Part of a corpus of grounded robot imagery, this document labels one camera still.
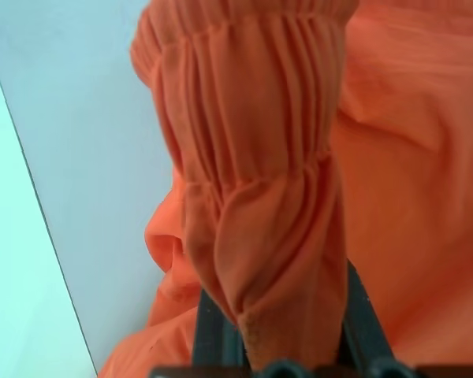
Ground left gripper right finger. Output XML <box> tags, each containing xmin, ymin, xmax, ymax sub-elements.
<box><xmin>340</xmin><ymin>259</ymin><xmax>396</xmax><ymax>372</ymax></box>

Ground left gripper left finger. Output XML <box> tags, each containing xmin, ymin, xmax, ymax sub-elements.
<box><xmin>192</xmin><ymin>287</ymin><xmax>254</xmax><ymax>372</ymax></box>

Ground orange shorts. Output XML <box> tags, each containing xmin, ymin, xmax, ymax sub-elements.
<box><xmin>96</xmin><ymin>0</ymin><xmax>473</xmax><ymax>378</ymax></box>

